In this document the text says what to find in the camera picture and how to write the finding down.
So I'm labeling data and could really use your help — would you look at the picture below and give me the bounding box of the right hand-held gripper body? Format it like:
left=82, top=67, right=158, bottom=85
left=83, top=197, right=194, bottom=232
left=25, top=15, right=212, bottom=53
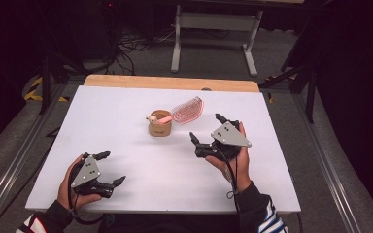
left=194, top=119, right=253, bottom=162

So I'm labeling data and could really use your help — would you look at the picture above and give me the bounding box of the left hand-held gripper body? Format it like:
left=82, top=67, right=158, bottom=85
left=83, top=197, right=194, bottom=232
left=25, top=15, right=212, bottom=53
left=68, top=152, right=115, bottom=199

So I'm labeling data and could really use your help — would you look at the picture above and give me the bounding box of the pink hairbrush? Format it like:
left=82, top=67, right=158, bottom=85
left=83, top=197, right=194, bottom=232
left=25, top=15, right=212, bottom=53
left=156, top=95, right=205, bottom=126

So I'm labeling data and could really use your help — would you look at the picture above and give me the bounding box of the brown cup with small figure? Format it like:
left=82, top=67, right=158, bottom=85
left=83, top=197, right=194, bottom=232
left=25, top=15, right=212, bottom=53
left=146, top=109, right=173, bottom=138

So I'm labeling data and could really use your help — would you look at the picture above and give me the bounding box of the person's left hand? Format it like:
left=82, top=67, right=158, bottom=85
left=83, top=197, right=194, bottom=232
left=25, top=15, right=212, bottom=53
left=56, top=154, right=103, bottom=212

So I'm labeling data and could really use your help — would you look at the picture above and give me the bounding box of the person's right hand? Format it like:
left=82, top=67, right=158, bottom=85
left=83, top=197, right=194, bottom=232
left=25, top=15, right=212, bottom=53
left=204, top=121, right=252, bottom=193

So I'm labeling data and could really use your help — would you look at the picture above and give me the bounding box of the white table mat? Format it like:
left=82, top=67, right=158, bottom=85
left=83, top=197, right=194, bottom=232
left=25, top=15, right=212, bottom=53
left=24, top=84, right=302, bottom=215

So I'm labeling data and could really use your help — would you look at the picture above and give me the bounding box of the person's dark lap clothing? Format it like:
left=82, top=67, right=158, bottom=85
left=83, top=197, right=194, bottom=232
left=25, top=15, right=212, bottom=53
left=97, top=213, right=241, bottom=233

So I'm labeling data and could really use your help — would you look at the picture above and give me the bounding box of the black metal stand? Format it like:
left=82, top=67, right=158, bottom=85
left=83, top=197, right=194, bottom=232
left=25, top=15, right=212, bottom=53
left=38, top=52, right=90, bottom=116
left=257, top=61, right=319, bottom=124

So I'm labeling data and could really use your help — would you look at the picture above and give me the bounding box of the yellow black hazard tape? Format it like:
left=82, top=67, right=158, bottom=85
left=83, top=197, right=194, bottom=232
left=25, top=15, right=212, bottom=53
left=23, top=76, right=70, bottom=103

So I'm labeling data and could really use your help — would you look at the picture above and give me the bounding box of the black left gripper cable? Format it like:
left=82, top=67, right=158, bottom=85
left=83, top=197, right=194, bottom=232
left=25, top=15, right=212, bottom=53
left=66, top=157, right=107, bottom=226

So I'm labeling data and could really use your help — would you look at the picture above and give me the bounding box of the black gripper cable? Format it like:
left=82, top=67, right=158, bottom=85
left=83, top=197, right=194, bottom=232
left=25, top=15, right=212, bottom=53
left=213, top=142, right=243, bottom=217
left=66, top=157, right=107, bottom=226

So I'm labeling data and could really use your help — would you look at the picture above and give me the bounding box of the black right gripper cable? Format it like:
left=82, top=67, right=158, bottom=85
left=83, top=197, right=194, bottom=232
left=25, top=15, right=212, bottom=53
left=213, top=142, right=243, bottom=217

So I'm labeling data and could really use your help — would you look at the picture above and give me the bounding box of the aluminium floor rail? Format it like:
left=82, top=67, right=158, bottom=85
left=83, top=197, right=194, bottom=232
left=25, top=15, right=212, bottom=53
left=291, top=93, right=363, bottom=233
left=0, top=83, right=68, bottom=229

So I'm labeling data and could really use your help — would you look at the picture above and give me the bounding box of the grey metal table frame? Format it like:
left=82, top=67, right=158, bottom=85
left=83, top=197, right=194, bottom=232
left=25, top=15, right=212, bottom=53
left=170, top=4, right=264, bottom=78

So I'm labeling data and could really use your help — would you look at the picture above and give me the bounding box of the bundle of black floor cables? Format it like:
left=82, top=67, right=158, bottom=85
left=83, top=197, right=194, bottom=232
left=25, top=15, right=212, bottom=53
left=103, top=27, right=178, bottom=76

